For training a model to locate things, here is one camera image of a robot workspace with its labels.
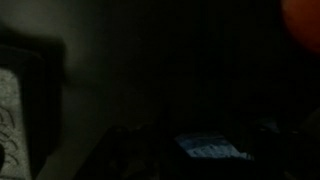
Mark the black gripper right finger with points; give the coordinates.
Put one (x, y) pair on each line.
(283, 153)

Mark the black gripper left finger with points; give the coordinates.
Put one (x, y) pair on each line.
(126, 156)

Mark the blue cloth item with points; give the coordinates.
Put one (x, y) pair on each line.
(210, 146)

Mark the red ball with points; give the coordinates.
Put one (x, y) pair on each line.
(303, 23)

